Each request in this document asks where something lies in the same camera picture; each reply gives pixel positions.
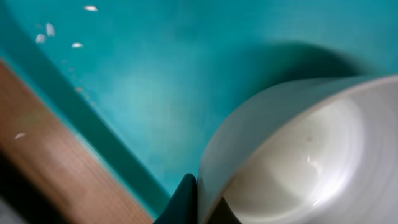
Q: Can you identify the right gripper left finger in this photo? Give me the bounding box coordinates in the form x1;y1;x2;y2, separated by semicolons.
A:
154;174;197;224

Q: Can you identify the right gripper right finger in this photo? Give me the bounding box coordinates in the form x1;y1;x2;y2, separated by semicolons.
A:
208;198;241;224

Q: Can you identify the grey bowl with rice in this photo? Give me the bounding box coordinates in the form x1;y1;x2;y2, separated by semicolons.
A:
198;75;397;223

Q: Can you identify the teal plastic tray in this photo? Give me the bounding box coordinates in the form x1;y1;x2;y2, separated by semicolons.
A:
1;0;397;217

